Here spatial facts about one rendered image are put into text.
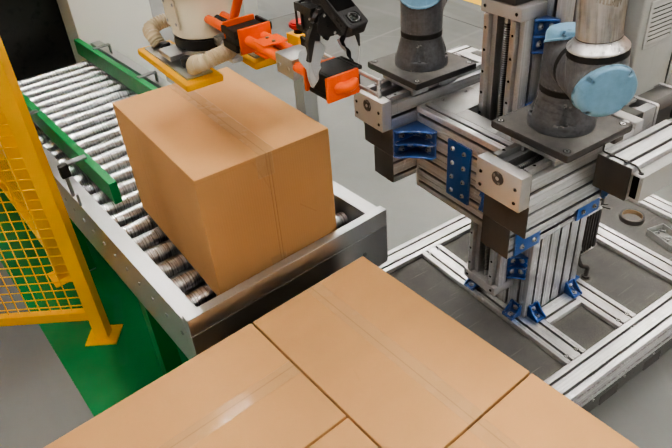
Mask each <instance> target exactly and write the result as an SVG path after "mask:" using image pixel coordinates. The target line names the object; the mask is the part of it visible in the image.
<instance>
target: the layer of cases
mask: <svg viewBox="0 0 672 448"><path fill-rule="evenodd" d="M44 448H639V447H638V446H636V445H635V444H633V443H632V442H631V441H629V440H628V439H626V438H625V437H623V436H622V435H620V434H619V433H618V432H616V431H615V430H613V429H612V428H610V427H609V426H607V425H606V424H605V423H603V422H602V421H600V420H599V419H597V418H596V417H594V416H593V415H592V414H590V413H589V412H587V411H586V410H584V409H583V408H581V407H580V406H579V405H577V404H576V403H574V402H573V401H571V400H570V399H568V398H567V397H566V396H564V395H563V394H561V393H560V392H558V391H557V390H555V389H554V388H553V387H551V386H550V385H548V384H547V383H545V382H544V381H542V380H541V379H540V378H538V377H537V376H535V375H534V374H530V375H529V371H528V370H527V369H525V368H524V367H522V366H521V365H519V364H518V363H516V362H515V361H514V360H512V359H511V358H509V357H508V356H506V355H505V354H503V353H502V352H501V351H499V350H498V349H496V348H495V347H493V346H492V345H490V344H489V343H488V342H486V341H485V340H483V339H482V338H480V337H479V336H477V335H476V334H475V333H473V332H472V331H470V330H469V329H467V328H466V327H464V326H463V325H462V324H460V323H459V322H457V321H456V320H454V319H453V318H451V317H450V316H449V315H447V314H446V313H444V312H443V311H441V310H440V309H438V308H437V307H436V306H434V305H433V304H431V303H430V302H428V301H427V300H425V299H424V298H423V297H421V296H420V295H418V294H417V293H415V292H414V291H412V290H411V289H410V288H408V287H407V286H405V285H404V284H402V283H401V282H399V281H398V280H397V279H395V278H394V277H392V276H391V275H389V274H388V273H386V272H385V271H384V270H382V269H381V268H379V267H378V266H376V265H375V264H373V263H372V262H371V261H369V260H368V259H366V258H365V257H363V256H362V257H360V258H359V259H357V260H355V261H354V262H352V263H350V264H349V265H347V266H345V267H344V268H342V269H340V270H339V271H337V272H335V273H334V274H332V275H330V276H329V277H327V278H325V279H324V280H322V281H320V282H319V283H317V284H315V285H314V286H312V287H310V288H309V289H307V290H305V291H304V292H302V293H300V294H299V295H297V296H295V297H294V298H292V299H290V300H289V301H287V302H285V303H284V304H282V305H280V306H279V307H277V308H275V309H274V310H272V311H270V312H269V313H267V314H265V315H264V316H262V317H260V318H259V319H257V320H255V321H254V322H253V325H252V324H249V325H247V326H245V327H244V328H242V329H240V330H239V331H237V332H235V333H234V334H232V335H230V336H229V337H227V338H225V339H224V340H222V341H220V342H219V343H217V344H215V345H214V346H212V347H210V348H209V349H207V350H205V351H204V352H202V353H200V354H199V355H197V356H195V357H194V358H192V359H190V360H189V361H187V362H185V363H184V364H182V365H180V366H179V367H177V368H175V369H174V370H172V371H170V372H169V373H167V374H165V375H164V376H162V377H160V378H159V379H157V380H155V381H154V382H152V383H150V384H149V385H147V386H145V387H144V388H142V389H140V390H139V391H137V392H135V393H134V394H132V395H130V396H129V397H127V398H125V399H124V400H122V401H120V402H119V403H117V404H115V405H114V406H112V407H110V408H109V409H107V410H105V411H104V412H102V413H100V414H99V415H97V416H95V417H94V418H92V419H90V420H89V421H87V422H85V423H84V424H82V425H80V426H79V427H77V428H75V429H74V430H72V431H70V432H69V433H67V434H65V435H64V436H62V437H60V438H59V439H57V440H55V441H54V442H52V443H50V444H49V445H47V446H45V447H44Z"/></svg>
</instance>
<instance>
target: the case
mask: <svg viewBox="0 0 672 448"><path fill-rule="evenodd" d="M217 71H218V72H220V73H221V74H222V75H223V81H221V82H218V83H215V84H212V85H209V86H206V87H203V88H200V89H197V90H194V91H191V92H187V91H185V90H184V89H183V88H181V87H180V86H179V85H177V84H176V83H174V84H171V85H167V86H164V87H161V88H158V89H155V90H152V91H148V92H145V93H142V94H139V95H136V96H132V97H129V98H126V99H123V100H120V101H116V102H113V103H112V104H113V108H114V111H115V114H116V118H117V121H118V125H119V128H120V131H121V135H122V138H123V142H124V145H125V148H126V152H127V155H128V158H129V162H130V165H131V169H132V172H133V175H134V179H135V182H136V185H137V189H138V192H139V196H140V199H141V202H142V206H143V208H144V209H145V211H146V212H147V213H148V214H149V215H150V216H151V218H152V219H153V220H154V221H155V222H156V224H157V225H158V226H159V227H160V228H161V230H162V231H163V232H164V233H165V234H166V235H167V237H168V238H169V239H170V240H171V241H172V243H173V244H174V245H175V246H176V247H177V249H178V250H179V251H180V252H181V253H182V255H183V256H184V257H185V258H186V259H187V260H188V262H189V263H190V264H191V265H192V266H193V268H194V269H195V270H196V271H197V272H198V274H199V275H200V276H201V277H202V278H203V279H204V281H205V282H206V283H207V284H208V285H209V287H210V288H211V289H212V290H213V291H214V293H215V294H216V295H217V296H218V295H220V294H222V293H224V292H226V291H227V290H229V289H231V288H233V287H235V286H236V285H238V284H240V283H242V282H244V281H245V280H247V279H249V278H251V277H253V276H254V275H256V274H258V273H260V272H262V271H263V270H265V269H267V268H269V267H271V266H272V265H274V264H276V263H278V262H280V261H281V260H283V259H285V258H287V257H289V256H290V255H292V254H294V253H296V252H298V251H299V250H301V249H303V248H305V247H307V246H308V245H310V244H312V243H314V242H315V241H317V240H319V239H321V238H323V237H324V236H326V235H328V234H330V233H332V232H333V231H335V230H337V226H336V215H335V203H334V191H333V179H332V167H331V156H330V144H329V132H328V128H327V127H325V126H324V125H322V124H320V123H319V122H317V121H315V120H314V119H312V118H310V117H309V116H307V115H305V114H304V113H302V112H300V111H299V110H297V109H296V108H294V107H292V106H291V105H289V104H287V103H286V102H284V101H282V100H281V99H279V98H277V97H276V96H274V95H272V94H271V93H269V92H267V91H266V90H264V89H262V88H261V87H259V86H258V85H256V84H254V83H253V82H251V81H249V80H248V79H246V78H244V77H243V76H241V75H239V74H238V73H236V72H234V71H233V70H231V69H229V68H228V67H225V68H222V69H218V70H217Z"/></svg>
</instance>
